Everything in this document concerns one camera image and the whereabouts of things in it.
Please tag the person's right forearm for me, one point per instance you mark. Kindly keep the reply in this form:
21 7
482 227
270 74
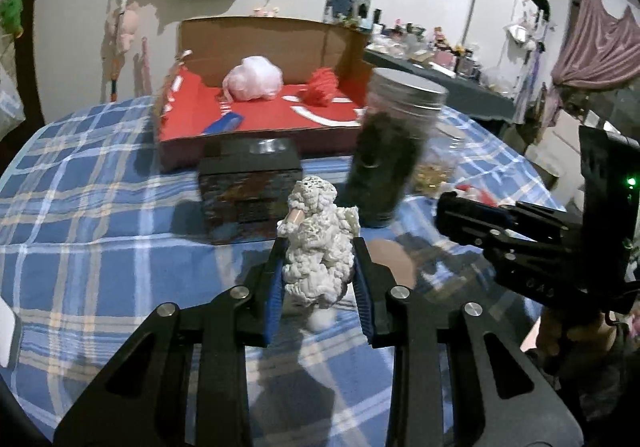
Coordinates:
600 397

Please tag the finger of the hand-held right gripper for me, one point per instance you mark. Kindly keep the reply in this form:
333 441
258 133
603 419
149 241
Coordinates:
460 217
545 221

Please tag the person's right hand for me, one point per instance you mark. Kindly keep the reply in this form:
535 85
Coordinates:
570 334

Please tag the blue fabric pouch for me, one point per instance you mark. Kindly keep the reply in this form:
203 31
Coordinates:
225 122

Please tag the cream crochet scrunchie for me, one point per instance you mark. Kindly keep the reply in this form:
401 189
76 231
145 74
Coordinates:
315 247

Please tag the white fabric decoration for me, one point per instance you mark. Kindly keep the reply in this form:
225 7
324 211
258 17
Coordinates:
520 37

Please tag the white refrigerator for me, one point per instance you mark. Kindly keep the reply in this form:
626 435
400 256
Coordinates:
492 27

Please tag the dark jar with metal lid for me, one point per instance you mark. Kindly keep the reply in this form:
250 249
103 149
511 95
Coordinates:
385 152

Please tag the pink curtain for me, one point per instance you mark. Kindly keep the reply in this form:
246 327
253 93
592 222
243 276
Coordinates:
600 52

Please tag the mop stick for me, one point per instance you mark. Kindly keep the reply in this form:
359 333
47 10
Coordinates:
117 72

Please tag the small pink plush toy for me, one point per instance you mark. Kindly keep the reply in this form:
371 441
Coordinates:
265 9

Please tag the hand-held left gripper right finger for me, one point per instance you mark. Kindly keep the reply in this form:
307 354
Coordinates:
362 297

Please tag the dark decorated box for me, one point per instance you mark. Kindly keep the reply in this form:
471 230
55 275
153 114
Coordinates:
240 197

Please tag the pink hanging plush toy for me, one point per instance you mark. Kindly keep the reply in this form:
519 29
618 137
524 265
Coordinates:
126 29

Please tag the cardboard box red inside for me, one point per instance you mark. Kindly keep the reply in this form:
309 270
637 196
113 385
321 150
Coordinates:
270 117

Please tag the green plush toy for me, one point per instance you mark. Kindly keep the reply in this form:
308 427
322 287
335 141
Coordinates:
10 14

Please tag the small clear glass jar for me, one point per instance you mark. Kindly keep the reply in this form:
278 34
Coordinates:
440 167

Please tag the red knitted scrunchie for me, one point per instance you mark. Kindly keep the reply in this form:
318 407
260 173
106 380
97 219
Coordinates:
320 87

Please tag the white mesh bath pouf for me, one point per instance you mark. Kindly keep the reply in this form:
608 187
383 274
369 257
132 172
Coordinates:
252 79

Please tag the blue plaid blanket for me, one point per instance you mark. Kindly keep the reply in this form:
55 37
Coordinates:
100 237

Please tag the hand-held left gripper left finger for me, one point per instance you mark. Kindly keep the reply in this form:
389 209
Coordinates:
274 287

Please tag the clear plastic bag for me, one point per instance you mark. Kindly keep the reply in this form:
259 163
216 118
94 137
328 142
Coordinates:
10 109

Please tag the white flat object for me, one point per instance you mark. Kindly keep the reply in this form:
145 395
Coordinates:
9 334

